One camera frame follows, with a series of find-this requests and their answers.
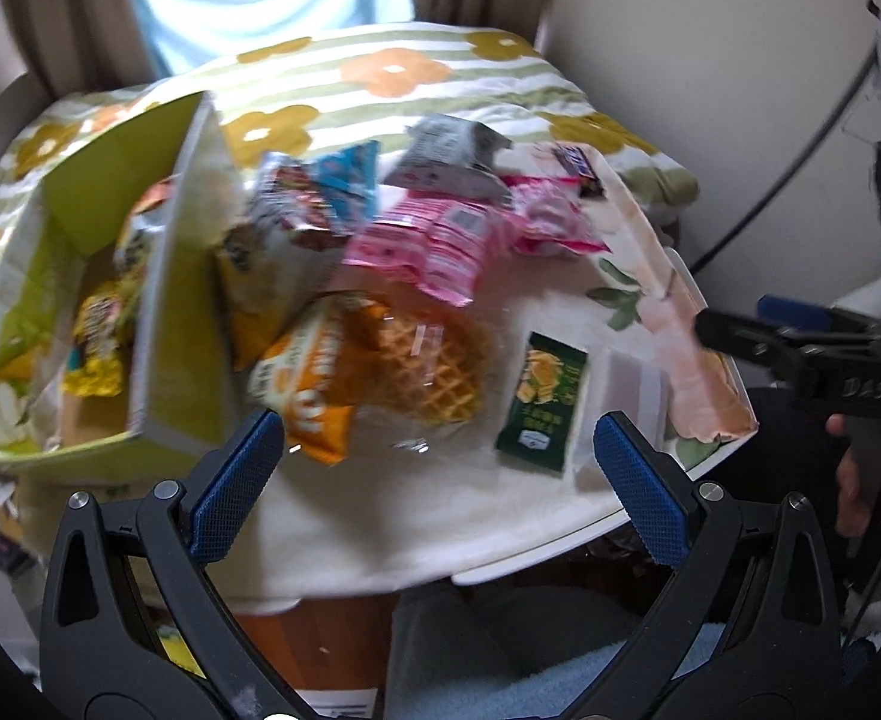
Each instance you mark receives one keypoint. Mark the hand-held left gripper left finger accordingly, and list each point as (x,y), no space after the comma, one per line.
(234,487)

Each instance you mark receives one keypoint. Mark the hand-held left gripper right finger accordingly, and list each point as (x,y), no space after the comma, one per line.
(639,487)

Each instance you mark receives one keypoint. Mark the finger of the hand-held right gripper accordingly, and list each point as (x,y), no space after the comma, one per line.
(740,337)
(792,311)

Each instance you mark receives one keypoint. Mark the clear white snack packet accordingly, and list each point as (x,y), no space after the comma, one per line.
(624,405)

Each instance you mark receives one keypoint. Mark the dark green snack packet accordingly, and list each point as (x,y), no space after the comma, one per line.
(545,397)

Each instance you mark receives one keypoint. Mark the orange waffle bag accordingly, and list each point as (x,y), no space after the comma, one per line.
(313,382)

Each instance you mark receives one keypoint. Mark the yellow-green cardboard box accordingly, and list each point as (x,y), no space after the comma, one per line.
(178,300)

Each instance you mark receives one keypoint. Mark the small pink snack packet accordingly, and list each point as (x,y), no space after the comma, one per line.
(556,221)

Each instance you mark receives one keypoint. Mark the clear waffle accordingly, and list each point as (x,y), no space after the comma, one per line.
(433,367)

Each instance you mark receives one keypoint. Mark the large pink snack packet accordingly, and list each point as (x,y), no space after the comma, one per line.
(425,247)

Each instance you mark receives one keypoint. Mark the grey snack packet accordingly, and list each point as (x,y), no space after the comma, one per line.
(440,150)

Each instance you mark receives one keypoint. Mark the person's right hand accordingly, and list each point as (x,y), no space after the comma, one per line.
(851,499)

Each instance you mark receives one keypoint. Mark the white table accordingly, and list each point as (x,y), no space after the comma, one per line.
(568,547)

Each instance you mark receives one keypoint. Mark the yellow chips bag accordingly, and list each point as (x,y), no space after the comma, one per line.
(249,300)

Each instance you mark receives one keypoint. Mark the yellow snack bag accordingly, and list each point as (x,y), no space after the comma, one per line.
(99,345)

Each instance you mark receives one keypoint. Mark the dark candy bar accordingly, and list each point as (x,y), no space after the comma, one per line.
(579,165)

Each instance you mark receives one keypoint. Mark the orange and white snack bag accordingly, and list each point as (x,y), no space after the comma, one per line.
(144,225)

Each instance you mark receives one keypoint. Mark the red and white snack bag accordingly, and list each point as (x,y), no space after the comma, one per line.
(294,210)

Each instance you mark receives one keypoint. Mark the blue snack packet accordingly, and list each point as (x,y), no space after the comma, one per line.
(346,176)

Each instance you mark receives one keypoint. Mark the floral pillow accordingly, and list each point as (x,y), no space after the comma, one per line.
(380,71)

